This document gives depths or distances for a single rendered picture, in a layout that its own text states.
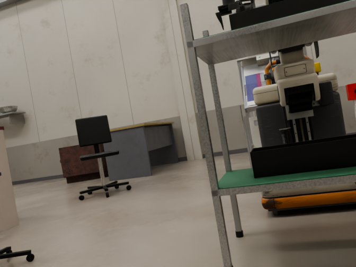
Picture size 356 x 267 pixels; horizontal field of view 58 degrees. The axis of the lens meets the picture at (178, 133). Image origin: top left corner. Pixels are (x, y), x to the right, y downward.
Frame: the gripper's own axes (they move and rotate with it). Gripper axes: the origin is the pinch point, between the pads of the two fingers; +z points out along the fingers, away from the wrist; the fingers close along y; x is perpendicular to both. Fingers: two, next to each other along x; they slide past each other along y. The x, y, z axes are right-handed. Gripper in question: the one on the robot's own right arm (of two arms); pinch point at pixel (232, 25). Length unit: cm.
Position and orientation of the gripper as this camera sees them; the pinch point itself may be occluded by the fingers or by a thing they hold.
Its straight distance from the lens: 157.4
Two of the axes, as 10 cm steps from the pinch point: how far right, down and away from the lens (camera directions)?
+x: 2.7, -0.3, 9.6
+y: 9.5, -1.5, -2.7
